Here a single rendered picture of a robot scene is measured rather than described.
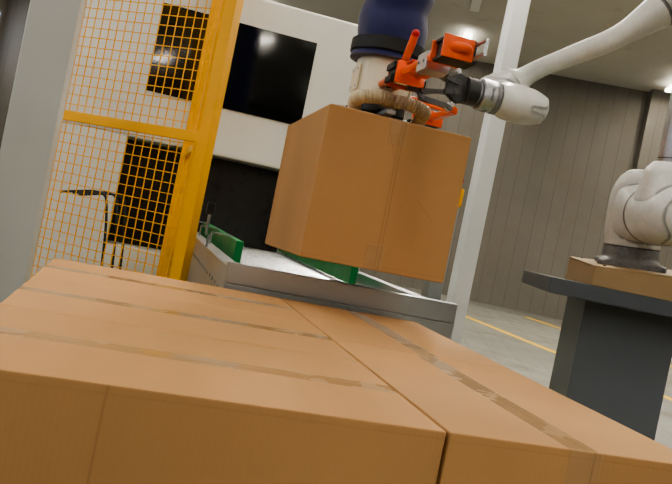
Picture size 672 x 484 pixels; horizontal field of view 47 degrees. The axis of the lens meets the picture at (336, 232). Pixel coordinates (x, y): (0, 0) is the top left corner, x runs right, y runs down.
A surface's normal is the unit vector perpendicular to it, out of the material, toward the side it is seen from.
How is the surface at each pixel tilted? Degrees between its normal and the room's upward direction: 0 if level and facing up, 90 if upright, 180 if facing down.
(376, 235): 89
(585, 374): 90
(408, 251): 89
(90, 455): 90
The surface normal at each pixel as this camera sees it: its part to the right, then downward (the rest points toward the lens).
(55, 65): 0.25, 0.06
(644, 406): -0.10, -0.01
